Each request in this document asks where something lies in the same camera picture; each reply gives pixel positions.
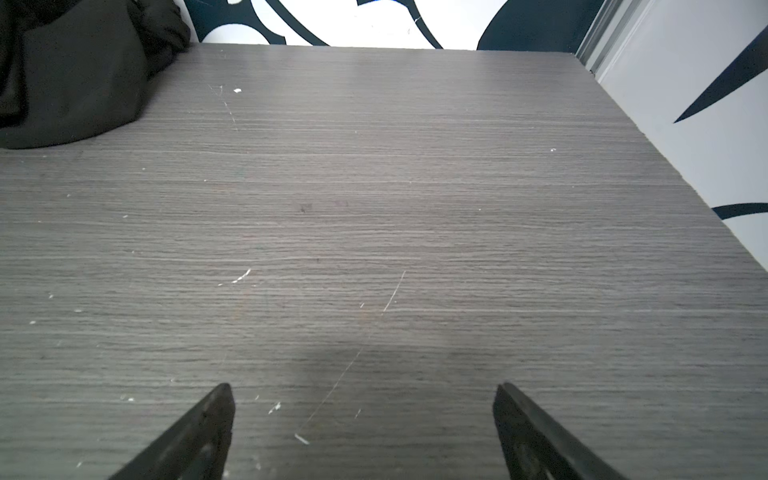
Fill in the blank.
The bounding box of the black cloth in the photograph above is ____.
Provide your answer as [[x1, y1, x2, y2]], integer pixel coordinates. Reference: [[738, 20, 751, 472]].
[[1, 1, 191, 149]]

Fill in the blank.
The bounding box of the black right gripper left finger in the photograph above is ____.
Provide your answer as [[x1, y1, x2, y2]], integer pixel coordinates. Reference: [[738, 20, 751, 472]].
[[111, 383, 236, 479]]

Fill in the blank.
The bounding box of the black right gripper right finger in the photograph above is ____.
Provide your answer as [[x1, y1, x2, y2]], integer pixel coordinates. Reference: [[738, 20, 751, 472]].
[[493, 382, 624, 480]]

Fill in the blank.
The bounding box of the aluminium frame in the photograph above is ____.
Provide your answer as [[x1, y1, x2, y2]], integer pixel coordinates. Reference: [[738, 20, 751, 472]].
[[575, 0, 649, 82]]

